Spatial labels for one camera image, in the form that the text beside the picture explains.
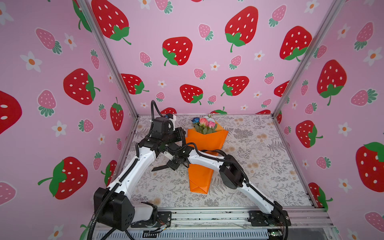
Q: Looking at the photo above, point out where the black ribbon strap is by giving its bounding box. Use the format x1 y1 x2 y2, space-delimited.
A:
151 142 199 172

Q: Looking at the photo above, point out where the orange wrapping paper sheet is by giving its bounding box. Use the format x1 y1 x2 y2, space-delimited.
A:
185 121 229 195

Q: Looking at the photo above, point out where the blue fake rose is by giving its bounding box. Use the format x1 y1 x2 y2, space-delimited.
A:
192 118 200 124

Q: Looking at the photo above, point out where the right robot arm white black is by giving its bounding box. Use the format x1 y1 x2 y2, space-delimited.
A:
164 144 291 228

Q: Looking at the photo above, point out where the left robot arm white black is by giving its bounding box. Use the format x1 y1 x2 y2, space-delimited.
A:
87 114 188 240

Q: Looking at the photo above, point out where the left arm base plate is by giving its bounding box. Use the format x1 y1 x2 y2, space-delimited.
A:
130 212 172 228

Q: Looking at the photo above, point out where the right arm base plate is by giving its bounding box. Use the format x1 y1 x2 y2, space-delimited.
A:
248 211 292 227

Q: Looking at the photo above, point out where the left corner aluminium post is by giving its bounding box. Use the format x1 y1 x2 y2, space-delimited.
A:
79 0 139 120

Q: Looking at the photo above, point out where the corner aluminium post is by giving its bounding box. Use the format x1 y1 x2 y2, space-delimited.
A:
272 0 345 120
79 0 139 120

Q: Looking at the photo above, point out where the right corner aluminium post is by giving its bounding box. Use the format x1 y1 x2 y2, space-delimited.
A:
272 0 345 120

